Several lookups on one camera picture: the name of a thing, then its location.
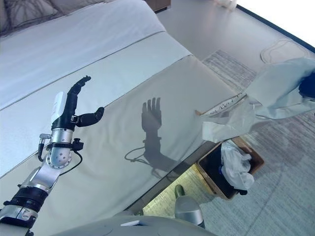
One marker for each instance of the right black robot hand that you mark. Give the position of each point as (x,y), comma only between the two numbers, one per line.
(308,87)

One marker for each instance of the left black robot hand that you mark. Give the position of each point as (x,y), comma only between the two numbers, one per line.
(66,110)

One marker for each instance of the beige garment with patterned band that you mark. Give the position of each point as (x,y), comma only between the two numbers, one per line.
(275,86)

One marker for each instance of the white garment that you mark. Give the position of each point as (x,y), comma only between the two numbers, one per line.
(236,167)

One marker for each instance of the black garment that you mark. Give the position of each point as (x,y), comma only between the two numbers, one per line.
(211,167)

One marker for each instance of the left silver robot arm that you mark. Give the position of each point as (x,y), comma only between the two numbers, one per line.
(44,174)

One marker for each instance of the woven wicker basket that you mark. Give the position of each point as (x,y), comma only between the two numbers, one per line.
(257,159)

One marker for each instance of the oval beige floor mat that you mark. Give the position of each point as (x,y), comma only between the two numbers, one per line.
(273,50)

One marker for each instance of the white duvet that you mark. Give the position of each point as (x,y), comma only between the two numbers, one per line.
(73,41)

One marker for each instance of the grey streaked rug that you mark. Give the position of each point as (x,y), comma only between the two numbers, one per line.
(283,184)

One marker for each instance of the plain beige pillow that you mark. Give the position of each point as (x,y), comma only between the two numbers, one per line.
(73,3)

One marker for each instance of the patterned grey cushion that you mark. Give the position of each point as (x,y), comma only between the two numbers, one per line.
(24,9)

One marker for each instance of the white curtain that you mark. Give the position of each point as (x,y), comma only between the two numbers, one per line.
(226,3)

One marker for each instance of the blue label tag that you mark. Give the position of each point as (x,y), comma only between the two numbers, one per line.
(220,169)

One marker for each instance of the grey robot torso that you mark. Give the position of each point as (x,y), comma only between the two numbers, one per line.
(123,228)

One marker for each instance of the brown nightstand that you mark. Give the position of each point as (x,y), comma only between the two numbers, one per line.
(162,4)

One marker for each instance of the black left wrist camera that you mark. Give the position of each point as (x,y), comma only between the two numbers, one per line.
(78,144)

